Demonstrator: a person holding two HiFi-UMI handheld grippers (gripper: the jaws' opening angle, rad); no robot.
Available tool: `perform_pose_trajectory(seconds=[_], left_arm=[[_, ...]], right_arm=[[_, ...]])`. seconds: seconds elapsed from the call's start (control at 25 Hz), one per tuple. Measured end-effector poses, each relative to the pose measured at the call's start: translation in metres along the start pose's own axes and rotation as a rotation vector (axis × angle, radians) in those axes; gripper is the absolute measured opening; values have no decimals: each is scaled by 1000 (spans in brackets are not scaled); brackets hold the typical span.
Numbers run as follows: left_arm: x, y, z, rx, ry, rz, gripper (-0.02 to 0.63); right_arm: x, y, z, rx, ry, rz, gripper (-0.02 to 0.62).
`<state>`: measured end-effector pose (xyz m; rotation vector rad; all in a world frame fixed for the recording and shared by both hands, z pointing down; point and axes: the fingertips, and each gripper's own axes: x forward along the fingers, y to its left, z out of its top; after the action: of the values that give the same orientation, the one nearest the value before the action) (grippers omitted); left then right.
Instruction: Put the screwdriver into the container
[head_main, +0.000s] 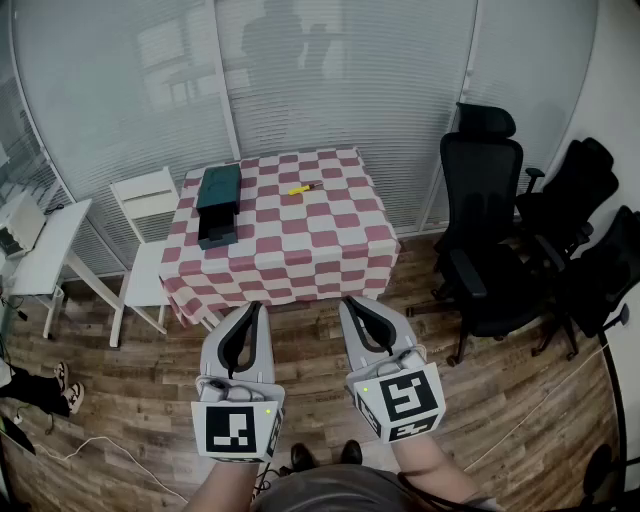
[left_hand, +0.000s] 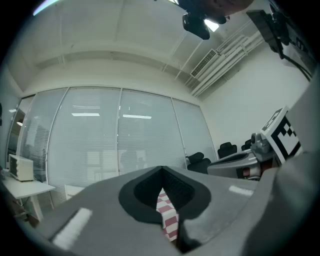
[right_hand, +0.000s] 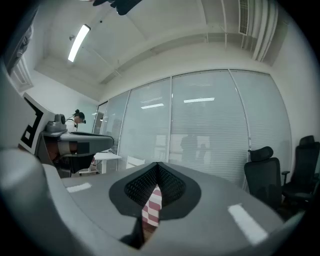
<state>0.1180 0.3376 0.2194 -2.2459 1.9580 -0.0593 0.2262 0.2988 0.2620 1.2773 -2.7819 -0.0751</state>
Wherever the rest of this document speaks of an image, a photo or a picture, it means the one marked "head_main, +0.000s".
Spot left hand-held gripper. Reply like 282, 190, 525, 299
191, 301, 286, 464

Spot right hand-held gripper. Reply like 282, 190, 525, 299
338, 294, 447, 445

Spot dark green drawer box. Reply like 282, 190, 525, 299
195, 163, 243, 251

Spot person's left forearm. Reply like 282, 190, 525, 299
180, 455, 264, 512

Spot person's right forearm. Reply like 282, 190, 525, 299
389, 433, 504, 512

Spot table with checkered tablecloth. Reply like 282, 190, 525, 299
158, 146, 402, 330

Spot person's left black shoe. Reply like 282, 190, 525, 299
290, 443, 317, 472

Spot white wooden chair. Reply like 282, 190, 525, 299
108, 166, 182, 349

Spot black office chair with headrest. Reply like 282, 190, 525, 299
407, 102, 581, 367

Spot white side desk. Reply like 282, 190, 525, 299
6, 198, 127, 341

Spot white device on desk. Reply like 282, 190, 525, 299
0, 192, 48, 260

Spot black floor cable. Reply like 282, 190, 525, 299
252, 462, 292, 502

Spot white floor cable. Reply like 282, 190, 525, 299
29, 434, 189, 504
463, 343, 609, 474

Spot black head-mounted camera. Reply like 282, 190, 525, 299
249, 464, 426, 512

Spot black cable on forearm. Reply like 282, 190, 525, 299
396, 471, 484, 512

